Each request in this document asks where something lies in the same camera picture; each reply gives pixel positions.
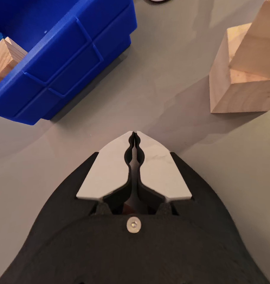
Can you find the grained wooden cube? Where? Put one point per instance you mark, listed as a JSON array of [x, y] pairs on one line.
[[6, 57]]

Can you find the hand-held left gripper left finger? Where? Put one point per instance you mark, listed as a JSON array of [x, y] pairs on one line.
[[106, 173]]

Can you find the blue plastic bin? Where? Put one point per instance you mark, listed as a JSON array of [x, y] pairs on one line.
[[66, 62]]

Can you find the large plain wooden cube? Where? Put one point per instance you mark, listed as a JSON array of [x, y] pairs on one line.
[[243, 97]]

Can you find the medium plain wooden cube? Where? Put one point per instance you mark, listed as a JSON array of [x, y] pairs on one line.
[[259, 44]]

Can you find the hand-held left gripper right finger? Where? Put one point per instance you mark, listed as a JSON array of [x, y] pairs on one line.
[[163, 175]]

